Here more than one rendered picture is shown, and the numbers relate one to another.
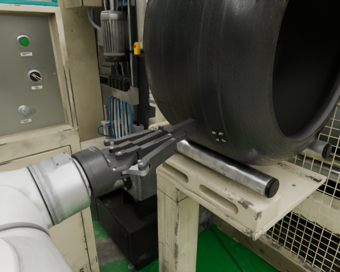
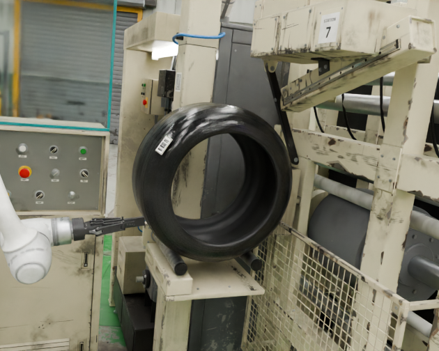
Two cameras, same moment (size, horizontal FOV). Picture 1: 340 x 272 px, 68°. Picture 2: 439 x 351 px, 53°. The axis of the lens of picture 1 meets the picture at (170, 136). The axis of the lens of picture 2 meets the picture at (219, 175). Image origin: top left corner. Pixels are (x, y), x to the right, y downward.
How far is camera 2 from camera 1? 1.14 m
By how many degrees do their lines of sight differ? 20
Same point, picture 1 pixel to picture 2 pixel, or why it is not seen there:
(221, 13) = (145, 168)
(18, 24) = (82, 140)
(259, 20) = (159, 174)
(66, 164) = (65, 220)
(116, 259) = not seen: outside the picture
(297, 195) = (221, 291)
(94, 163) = (77, 223)
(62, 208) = (58, 237)
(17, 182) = (45, 221)
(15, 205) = (42, 228)
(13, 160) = not seen: hidden behind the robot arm
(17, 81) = (72, 175)
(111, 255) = not seen: outside the picture
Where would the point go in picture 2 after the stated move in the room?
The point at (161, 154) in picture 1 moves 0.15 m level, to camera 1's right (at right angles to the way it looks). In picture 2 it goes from (111, 228) to (152, 237)
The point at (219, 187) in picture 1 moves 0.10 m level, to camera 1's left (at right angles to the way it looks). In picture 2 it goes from (162, 267) to (136, 260)
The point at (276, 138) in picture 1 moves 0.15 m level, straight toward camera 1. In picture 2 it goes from (185, 237) to (148, 245)
